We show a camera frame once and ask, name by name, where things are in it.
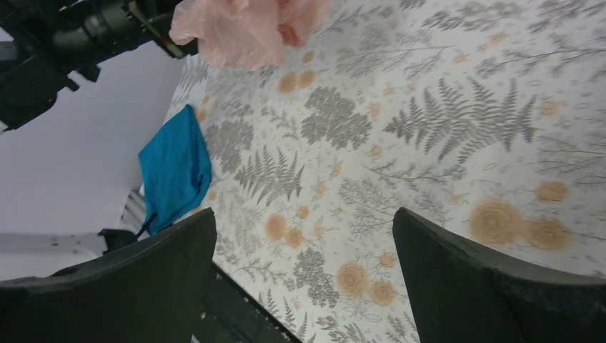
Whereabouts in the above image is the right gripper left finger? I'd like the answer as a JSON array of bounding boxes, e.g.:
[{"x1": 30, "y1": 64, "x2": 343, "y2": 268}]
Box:
[{"x1": 1, "y1": 209, "x2": 217, "y2": 342}]

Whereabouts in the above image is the pink plastic trash bag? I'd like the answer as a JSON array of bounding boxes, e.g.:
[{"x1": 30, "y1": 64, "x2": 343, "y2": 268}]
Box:
[{"x1": 169, "y1": 0, "x2": 332, "y2": 71}]

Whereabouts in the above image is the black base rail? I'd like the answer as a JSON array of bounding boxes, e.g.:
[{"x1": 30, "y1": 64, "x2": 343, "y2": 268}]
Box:
[{"x1": 191, "y1": 264, "x2": 300, "y2": 343}]

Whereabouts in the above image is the floral patterned table mat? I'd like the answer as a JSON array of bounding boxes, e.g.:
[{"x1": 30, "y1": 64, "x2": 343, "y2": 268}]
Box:
[{"x1": 169, "y1": 1, "x2": 605, "y2": 342}]

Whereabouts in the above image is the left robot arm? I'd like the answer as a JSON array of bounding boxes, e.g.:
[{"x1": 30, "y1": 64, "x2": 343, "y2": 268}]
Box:
[{"x1": 1, "y1": 0, "x2": 197, "y2": 131}]

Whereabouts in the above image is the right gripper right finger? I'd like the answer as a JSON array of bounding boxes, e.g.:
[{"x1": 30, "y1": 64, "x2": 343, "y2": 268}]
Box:
[{"x1": 392, "y1": 208, "x2": 605, "y2": 342}]

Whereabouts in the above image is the bright blue cloth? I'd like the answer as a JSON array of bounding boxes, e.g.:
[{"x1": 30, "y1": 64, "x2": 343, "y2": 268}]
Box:
[{"x1": 138, "y1": 104, "x2": 212, "y2": 235}]

